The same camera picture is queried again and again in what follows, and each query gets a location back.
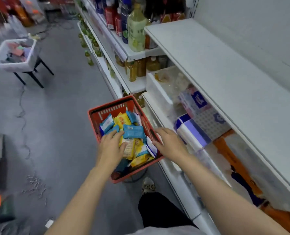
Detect black stool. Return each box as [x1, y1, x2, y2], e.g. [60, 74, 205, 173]
[12, 56, 54, 89]

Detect white wrapped paper pack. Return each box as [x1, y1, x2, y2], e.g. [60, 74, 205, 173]
[223, 133, 290, 213]

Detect person's left forearm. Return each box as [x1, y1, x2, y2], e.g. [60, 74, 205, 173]
[44, 166, 122, 235]

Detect purple and white tissue pack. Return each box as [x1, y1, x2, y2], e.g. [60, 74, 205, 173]
[175, 119, 212, 152]

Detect white plastic bin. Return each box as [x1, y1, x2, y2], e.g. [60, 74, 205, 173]
[0, 38, 38, 72]

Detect pile of wipe packets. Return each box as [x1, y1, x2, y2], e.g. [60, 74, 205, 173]
[100, 110, 158, 168]

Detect pile of colourful packets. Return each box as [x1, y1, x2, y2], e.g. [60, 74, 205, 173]
[2, 41, 33, 63]

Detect white purple dotted tissue pack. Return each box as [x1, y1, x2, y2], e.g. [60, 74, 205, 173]
[194, 107, 231, 141]

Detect large white paper roll pack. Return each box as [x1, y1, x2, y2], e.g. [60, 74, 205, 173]
[146, 66, 192, 115]

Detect leopard print shoe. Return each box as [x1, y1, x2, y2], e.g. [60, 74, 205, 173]
[142, 177, 156, 195]

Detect person's right hand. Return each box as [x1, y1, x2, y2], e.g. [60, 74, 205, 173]
[151, 127, 190, 166]

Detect person's right forearm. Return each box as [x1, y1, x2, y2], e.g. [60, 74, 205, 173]
[177, 154, 290, 235]

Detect row of yellow oil bottles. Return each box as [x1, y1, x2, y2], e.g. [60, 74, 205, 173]
[114, 55, 169, 108]

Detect orange white paper roll pack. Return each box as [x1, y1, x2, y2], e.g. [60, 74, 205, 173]
[213, 129, 265, 207]

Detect person's left hand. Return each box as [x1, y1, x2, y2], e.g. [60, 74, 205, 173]
[95, 130, 129, 173]

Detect heap of assorted goods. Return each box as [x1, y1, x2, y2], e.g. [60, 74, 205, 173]
[0, 168, 16, 226]

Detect white shirt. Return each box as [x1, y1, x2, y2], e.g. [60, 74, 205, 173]
[128, 225, 207, 235]

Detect pink tissue pack blue label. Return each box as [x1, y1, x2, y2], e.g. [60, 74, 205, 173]
[179, 84, 212, 118]

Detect red plastic shopping basket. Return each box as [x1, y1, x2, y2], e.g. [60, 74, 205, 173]
[88, 95, 165, 184]

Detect black trousers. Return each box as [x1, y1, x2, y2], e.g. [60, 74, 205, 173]
[138, 192, 198, 229]

